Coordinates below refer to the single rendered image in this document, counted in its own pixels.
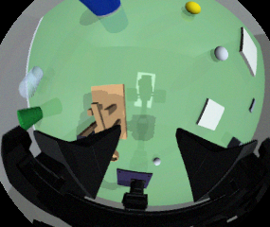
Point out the dark green cup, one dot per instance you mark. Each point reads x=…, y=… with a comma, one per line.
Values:
x=29, y=117

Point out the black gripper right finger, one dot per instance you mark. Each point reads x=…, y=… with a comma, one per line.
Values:
x=207, y=163

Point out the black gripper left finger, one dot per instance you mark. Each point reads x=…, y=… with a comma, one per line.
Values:
x=86, y=159

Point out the yellow ball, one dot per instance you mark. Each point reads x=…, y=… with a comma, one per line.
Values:
x=192, y=7

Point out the white flat square plate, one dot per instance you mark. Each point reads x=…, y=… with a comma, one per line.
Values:
x=211, y=114

